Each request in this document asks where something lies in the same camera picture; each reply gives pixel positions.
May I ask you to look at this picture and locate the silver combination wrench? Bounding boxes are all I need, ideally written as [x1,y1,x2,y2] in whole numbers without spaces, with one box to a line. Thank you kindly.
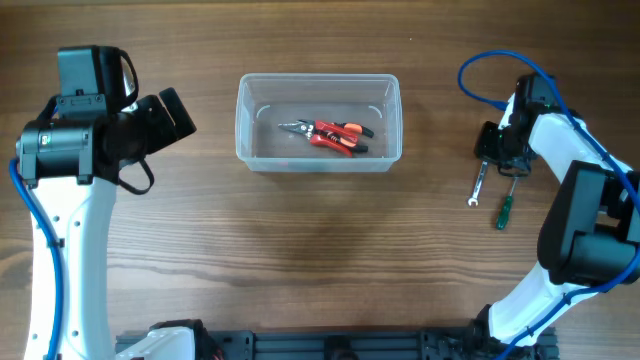
[467,161,489,207]

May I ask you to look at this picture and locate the green handled screwdriver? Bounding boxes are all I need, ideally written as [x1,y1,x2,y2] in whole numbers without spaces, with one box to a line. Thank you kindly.
[495,177,518,230]

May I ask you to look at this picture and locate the clear plastic container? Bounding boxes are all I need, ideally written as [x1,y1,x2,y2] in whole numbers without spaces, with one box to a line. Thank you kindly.
[235,73,403,173]

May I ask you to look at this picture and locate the red handled snips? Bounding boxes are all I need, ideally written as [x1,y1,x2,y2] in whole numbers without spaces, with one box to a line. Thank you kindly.
[277,120,361,159]

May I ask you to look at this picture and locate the orange black needle-nose pliers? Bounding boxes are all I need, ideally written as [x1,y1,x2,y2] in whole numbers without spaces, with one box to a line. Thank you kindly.
[295,119,375,155]

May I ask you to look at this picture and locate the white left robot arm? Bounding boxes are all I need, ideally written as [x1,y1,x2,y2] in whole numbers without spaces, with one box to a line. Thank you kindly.
[9,88,196,359]

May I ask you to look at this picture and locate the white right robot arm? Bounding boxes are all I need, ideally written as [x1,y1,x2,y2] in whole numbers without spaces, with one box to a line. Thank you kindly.
[474,74,639,353]

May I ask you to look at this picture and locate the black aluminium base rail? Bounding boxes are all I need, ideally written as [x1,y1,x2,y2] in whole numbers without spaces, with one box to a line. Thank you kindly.
[114,324,559,360]

